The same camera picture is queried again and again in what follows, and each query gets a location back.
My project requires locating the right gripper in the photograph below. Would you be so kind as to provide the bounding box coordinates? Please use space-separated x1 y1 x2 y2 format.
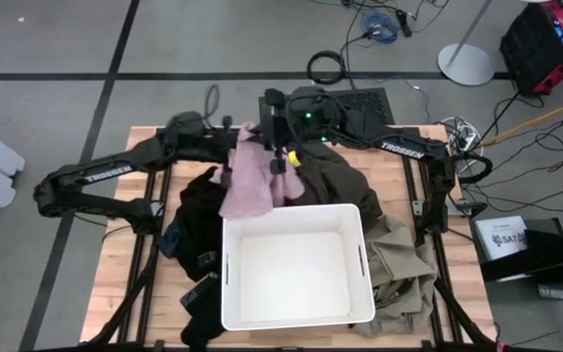
260 88 296 176

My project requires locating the pink towel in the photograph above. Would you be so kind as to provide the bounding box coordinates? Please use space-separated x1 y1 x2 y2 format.
210 120 307 221

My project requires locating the large black garment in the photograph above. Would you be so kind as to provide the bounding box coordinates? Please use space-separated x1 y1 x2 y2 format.
176 165 229 284

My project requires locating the dark olive hoodie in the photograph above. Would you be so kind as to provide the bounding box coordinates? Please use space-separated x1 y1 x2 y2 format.
290 141 384 234

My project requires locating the blue t-shirt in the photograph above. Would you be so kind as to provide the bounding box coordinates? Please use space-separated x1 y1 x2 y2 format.
156 214 185 260

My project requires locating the white woven plastic basket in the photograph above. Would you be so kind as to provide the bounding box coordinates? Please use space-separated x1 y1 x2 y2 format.
220 202 377 332

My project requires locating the khaki garment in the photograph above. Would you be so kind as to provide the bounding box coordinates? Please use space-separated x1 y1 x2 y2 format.
349 213 440 339

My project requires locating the black floor grille mat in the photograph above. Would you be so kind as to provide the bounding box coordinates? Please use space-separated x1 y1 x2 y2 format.
257 86 396 126

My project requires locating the black power strip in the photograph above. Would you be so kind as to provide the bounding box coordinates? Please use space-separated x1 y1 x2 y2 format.
395 8 413 39

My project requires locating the white power strip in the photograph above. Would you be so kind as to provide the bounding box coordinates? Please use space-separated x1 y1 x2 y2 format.
440 115 483 154

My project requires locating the white round stand base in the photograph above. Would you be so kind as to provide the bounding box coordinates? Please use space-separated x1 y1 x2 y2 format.
436 0 497 88

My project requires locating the white printed box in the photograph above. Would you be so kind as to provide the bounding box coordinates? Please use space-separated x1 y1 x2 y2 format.
474 214 530 261

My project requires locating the black and red case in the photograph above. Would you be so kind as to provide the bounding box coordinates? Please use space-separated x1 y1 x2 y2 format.
498 0 563 98

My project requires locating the black cart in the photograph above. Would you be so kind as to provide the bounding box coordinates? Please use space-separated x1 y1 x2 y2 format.
476 217 563 338

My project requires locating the black coiled cable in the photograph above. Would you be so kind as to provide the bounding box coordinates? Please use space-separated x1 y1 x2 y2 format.
305 50 347 86

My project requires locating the blue coiled cable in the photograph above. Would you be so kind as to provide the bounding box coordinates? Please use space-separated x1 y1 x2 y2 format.
359 10 400 45

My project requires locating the black cable loop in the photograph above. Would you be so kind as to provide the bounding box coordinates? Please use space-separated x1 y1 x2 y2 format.
456 154 494 186

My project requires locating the yellow cable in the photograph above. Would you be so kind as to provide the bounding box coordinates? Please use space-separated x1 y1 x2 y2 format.
476 91 563 148

